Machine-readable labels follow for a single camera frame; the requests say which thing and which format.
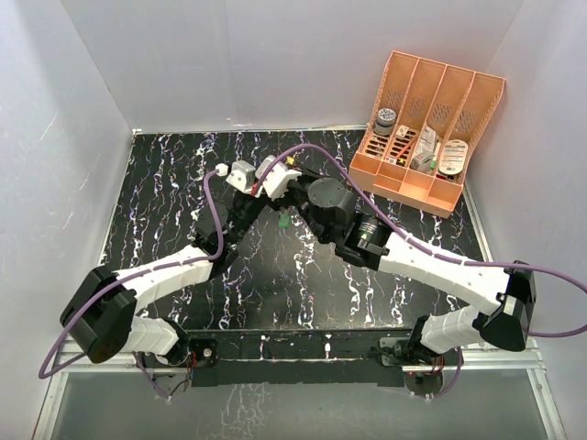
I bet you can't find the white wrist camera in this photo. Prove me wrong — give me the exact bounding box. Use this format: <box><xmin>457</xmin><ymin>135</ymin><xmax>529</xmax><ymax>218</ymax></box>
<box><xmin>226</xmin><ymin>160</ymin><xmax>256</xmax><ymax>195</ymax></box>
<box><xmin>256</xmin><ymin>162</ymin><xmax>302</xmax><ymax>200</ymax></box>

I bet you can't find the aluminium frame rail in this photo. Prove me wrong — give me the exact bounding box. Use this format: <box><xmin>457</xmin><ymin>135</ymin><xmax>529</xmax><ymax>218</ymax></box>
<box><xmin>31</xmin><ymin>182</ymin><xmax>568</xmax><ymax>440</ymax></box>

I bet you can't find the white oval blister pack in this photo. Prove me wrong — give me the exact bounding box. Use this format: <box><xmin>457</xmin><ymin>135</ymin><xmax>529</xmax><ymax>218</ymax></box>
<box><xmin>437</xmin><ymin>139</ymin><xmax>469</xmax><ymax>176</ymax></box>

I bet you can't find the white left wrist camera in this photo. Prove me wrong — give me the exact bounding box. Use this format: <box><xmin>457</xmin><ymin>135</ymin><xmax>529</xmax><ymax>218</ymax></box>
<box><xmin>226</xmin><ymin>160</ymin><xmax>256</xmax><ymax>195</ymax></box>

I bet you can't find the white paper packet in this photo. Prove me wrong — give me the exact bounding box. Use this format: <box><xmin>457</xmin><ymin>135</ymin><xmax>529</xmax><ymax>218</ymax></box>
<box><xmin>415</xmin><ymin>124</ymin><xmax>437</xmax><ymax>154</ymax></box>

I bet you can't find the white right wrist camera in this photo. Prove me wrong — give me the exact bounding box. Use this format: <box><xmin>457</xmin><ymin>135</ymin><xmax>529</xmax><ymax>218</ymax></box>
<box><xmin>256</xmin><ymin>162</ymin><xmax>302</xmax><ymax>200</ymax></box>

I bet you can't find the grey round jar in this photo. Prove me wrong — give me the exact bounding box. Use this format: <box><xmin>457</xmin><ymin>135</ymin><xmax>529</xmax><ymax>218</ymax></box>
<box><xmin>373</xmin><ymin>107</ymin><xmax>397</xmax><ymax>137</ymax></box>

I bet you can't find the red pencil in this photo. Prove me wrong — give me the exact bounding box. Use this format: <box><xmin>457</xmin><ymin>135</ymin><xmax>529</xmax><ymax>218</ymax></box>
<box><xmin>391</xmin><ymin>137</ymin><xmax>417</xmax><ymax>160</ymax></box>

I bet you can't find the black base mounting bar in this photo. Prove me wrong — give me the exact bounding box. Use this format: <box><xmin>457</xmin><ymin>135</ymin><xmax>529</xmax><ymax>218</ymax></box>
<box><xmin>150</xmin><ymin>332</ymin><xmax>464</xmax><ymax>389</ymax></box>

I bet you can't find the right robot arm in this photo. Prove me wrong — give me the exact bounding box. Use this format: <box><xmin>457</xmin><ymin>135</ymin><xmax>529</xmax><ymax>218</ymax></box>
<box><xmin>263</xmin><ymin>164</ymin><xmax>536</xmax><ymax>364</ymax></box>

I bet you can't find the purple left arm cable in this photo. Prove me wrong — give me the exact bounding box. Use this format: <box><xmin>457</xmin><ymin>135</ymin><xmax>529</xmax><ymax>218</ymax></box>
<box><xmin>39</xmin><ymin>163</ymin><xmax>228</xmax><ymax>400</ymax></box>

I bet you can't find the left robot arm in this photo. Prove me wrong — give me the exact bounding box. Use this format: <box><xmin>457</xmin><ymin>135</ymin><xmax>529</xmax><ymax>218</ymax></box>
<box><xmin>60</xmin><ymin>192</ymin><xmax>272</xmax><ymax>366</ymax></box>

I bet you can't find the key with green tag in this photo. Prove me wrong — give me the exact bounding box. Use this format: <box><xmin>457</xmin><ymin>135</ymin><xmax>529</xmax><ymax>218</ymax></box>
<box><xmin>279</xmin><ymin>214</ymin><xmax>291</xmax><ymax>228</ymax></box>

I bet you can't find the small white card box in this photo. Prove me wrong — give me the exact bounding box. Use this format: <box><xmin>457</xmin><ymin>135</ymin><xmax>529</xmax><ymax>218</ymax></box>
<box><xmin>396</xmin><ymin>125</ymin><xmax>409</xmax><ymax>138</ymax></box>

